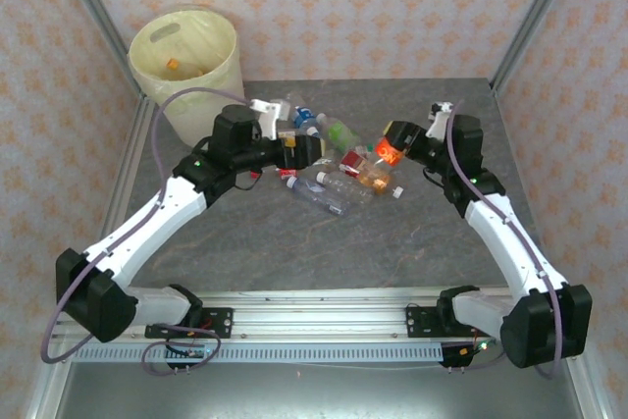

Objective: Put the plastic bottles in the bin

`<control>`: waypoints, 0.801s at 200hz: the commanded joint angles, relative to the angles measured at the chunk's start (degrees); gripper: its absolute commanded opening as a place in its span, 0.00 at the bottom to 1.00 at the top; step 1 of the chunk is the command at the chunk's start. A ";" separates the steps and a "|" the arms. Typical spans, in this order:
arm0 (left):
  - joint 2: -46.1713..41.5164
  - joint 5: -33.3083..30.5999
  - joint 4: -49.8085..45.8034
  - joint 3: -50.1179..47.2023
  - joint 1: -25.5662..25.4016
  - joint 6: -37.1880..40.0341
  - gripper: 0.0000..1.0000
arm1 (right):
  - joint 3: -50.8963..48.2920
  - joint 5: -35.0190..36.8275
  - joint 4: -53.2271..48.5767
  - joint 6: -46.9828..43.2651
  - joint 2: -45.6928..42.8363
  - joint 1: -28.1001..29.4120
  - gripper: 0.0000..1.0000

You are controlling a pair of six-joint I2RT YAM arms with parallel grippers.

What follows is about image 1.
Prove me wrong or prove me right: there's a right base circuit board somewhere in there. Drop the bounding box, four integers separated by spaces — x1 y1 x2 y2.
439 338 497 372

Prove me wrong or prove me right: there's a clear bottle with green label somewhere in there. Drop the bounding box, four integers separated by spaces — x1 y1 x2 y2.
315 114 363 151

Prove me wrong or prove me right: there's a black left mount plate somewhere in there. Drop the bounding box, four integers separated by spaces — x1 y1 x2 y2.
145 307 235 340

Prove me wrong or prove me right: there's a large clear water bottle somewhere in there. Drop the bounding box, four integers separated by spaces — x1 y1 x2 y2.
285 176 350 218

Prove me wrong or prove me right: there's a translucent yellowish bin liner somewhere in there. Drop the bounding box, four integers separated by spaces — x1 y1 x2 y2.
126 4 242 119

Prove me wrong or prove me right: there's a clear bottle with white cap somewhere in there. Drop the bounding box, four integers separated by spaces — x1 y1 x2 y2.
315 171 375 205

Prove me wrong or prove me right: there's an aluminium frame post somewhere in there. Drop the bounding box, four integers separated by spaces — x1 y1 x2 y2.
489 0 586 94
51 0 151 104

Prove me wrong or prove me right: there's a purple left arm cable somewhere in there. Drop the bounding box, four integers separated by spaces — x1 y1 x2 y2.
39 87 254 376

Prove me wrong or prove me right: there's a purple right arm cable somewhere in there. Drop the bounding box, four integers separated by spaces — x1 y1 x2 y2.
444 99 563 381

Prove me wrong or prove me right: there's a black mount plate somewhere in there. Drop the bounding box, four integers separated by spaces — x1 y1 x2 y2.
145 307 235 340
405 304 445 340

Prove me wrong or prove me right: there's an amber tea bottle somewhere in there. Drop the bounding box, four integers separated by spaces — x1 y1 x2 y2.
355 163 404 198

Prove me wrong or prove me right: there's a cream plastic bin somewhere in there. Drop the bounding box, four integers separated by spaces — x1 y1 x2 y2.
127 5 245 148

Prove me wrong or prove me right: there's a bottle with orange label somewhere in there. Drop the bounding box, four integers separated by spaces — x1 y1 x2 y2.
375 137 407 169

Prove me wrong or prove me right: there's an aluminium right frame post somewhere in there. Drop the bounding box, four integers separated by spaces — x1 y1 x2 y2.
489 0 586 94

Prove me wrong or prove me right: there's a black right mount plate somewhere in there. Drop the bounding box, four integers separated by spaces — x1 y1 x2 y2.
405 304 445 340

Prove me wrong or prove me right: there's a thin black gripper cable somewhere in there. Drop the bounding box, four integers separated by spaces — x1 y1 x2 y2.
234 168 264 192

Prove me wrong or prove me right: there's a clear bottle with orange cap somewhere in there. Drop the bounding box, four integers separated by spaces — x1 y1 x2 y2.
164 58 190 79

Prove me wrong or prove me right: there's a grey slotted cable duct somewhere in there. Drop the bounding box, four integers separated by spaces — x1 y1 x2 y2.
73 343 445 364

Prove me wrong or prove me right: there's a left base circuit board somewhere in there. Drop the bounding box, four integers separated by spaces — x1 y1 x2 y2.
164 340 217 372

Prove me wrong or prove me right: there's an aluminium left side rail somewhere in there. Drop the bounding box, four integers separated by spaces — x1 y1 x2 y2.
24 94 154 419

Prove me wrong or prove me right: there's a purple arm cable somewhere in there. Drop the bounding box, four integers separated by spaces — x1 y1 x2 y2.
444 99 563 381
39 87 254 376

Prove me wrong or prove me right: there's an aluminium left frame post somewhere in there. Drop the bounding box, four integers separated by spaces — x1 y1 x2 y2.
51 0 151 104

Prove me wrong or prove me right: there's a clear bottle with blue label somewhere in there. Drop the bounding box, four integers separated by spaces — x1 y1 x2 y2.
292 104 320 139

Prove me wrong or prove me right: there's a base circuit board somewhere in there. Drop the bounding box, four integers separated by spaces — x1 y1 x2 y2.
164 340 217 372
439 338 497 372

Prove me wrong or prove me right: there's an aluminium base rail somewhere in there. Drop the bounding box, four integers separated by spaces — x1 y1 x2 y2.
51 288 506 341

